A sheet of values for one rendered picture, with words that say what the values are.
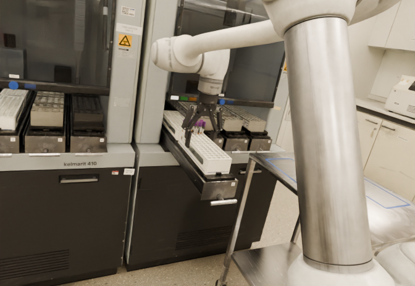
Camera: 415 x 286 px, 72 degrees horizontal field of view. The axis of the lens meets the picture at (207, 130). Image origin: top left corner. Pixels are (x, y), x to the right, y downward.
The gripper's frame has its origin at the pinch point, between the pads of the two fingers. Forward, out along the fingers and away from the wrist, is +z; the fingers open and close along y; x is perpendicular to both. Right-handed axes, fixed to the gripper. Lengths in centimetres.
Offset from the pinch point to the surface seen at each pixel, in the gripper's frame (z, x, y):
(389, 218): 4, -53, 45
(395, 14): -98, 117, 258
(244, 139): 6.0, 18.2, 34.1
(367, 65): -43, 138, 271
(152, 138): 9.5, 27.3, -11.4
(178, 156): 8.4, 4.2, -6.6
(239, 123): -0.2, 25.8, 34.1
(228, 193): 11.0, -21.9, 3.8
